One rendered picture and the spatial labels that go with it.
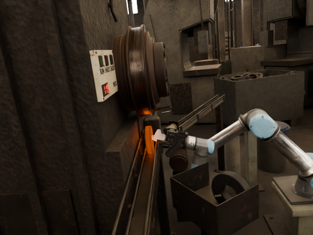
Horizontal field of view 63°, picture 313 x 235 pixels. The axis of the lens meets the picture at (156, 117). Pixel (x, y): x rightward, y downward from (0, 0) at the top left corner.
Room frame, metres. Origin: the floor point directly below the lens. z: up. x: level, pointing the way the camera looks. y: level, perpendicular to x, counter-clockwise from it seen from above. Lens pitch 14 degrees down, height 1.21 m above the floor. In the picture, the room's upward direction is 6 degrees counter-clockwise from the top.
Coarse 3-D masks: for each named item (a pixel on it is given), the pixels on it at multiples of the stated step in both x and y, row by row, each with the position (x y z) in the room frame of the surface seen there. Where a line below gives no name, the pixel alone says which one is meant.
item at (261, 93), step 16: (224, 80) 3.48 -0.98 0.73; (240, 80) 3.44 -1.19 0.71; (256, 80) 3.24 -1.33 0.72; (272, 80) 3.28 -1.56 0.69; (288, 80) 3.32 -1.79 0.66; (304, 80) 3.36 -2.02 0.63; (240, 96) 3.21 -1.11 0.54; (256, 96) 3.24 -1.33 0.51; (272, 96) 3.28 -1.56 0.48; (288, 96) 3.32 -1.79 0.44; (224, 112) 3.52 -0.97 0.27; (240, 112) 3.20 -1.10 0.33; (272, 112) 3.28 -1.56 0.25; (288, 112) 3.32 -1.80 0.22
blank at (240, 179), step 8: (216, 176) 0.88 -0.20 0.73; (224, 176) 0.85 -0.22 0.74; (232, 176) 0.83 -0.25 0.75; (240, 176) 0.83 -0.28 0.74; (216, 184) 0.88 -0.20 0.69; (224, 184) 0.85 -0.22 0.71; (232, 184) 0.83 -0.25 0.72; (240, 184) 0.80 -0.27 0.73; (216, 192) 0.88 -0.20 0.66; (224, 192) 0.87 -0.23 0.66; (240, 192) 0.80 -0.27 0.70; (224, 200) 0.86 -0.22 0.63
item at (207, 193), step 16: (176, 176) 0.94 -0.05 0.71; (192, 176) 0.98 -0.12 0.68; (208, 176) 1.03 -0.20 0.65; (176, 192) 0.90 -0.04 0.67; (192, 192) 0.81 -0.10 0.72; (208, 192) 0.97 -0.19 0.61; (256, 192) 0.80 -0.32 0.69; (176, 208) 0.91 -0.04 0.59; (192, 208) 0.81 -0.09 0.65; (208, 208) 0.74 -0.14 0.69; (224, 208) 0.72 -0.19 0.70; (240, 208) 0.76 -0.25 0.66; (256, 208) 0.80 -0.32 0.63; (208, 224) 0.74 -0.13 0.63; (224, 224) 0.72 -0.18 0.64; (240, 224) 0.76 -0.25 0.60
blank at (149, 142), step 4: (148, 128) 1.34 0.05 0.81; (148, 132) 1.31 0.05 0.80; (152, 132) 1.41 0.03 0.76; (148, 136) 1.30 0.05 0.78; (148, 140) 1.29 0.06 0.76; (152, 140) 1.39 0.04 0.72; (148, 144) 1.28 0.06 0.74; (152, 144) 1.33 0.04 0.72; (148, 148) 1.29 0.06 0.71; (152, 148) 1.30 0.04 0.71; (148, 152) 1.31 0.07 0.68; (152, 152) 1.31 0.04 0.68
